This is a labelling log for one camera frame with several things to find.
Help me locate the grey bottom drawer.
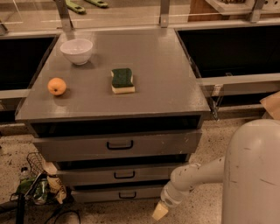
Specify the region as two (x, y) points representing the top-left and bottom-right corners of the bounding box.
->
(72, 185), (163, 203)

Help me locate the grey drawer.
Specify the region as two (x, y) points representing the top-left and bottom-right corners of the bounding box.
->
(72, 185), (163, 203)
(57, 163), (182, 186)
(33, 129), (202, 162)

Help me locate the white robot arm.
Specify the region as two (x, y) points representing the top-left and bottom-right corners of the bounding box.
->
(152, 119), (280, 224)

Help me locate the grey middle drawer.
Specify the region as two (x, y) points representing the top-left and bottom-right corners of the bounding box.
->
(57, 163), (182, 186)

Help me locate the grey top drawer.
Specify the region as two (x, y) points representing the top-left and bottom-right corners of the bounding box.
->
(33, 129), (202, 162)

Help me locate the grey drawer cabinet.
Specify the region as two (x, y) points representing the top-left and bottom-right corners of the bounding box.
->
(16, 29), (209, 202)

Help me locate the green snack bag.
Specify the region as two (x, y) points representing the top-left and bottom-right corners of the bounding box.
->
(33, 178), (49, 205)

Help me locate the green yellow sponge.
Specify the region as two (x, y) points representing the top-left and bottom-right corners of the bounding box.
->
(111, 68), (135, 95)

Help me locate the clear plastic bottle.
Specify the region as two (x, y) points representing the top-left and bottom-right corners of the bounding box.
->
(19, 166), (30, 182)

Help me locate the brown cardboard box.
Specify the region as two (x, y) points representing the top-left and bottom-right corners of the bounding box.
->
(260, 91), (280, 120)

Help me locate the orange fruit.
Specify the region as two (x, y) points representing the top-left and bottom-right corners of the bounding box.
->
(47, 78), (67, 96)

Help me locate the white ceramic bowl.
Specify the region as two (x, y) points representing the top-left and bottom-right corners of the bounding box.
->
(60, 38), (93, 65)

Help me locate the green tool right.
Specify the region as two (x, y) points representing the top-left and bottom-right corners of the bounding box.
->
(85, 0), (108, 8)

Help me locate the green tool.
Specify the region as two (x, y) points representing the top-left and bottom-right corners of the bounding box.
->
(85, 0), (108, 8)
(65, 0), (86, 15)

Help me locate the green tool left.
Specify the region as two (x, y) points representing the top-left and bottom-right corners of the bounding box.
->
(65, 0), (86, 15)

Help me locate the black cable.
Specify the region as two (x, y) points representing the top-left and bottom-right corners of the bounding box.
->
(43, 204), (81, 224)

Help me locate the black wire basket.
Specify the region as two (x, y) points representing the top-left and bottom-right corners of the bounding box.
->
(26, 152), (46, 176)

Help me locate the metal bracket middle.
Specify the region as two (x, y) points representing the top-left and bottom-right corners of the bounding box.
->
(159, 0), (170, 28)

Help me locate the metal bracket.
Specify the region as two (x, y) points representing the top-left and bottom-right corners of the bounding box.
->
(248, 0), (265, 23)
(159, 0), (170, 28)
(54, 0), (73, 32)

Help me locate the metal bracket right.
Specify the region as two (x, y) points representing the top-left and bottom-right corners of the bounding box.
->
(248, 0), (265, 23)

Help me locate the metal bracket left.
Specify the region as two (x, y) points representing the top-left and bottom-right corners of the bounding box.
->
(54, 0), (73, 32)

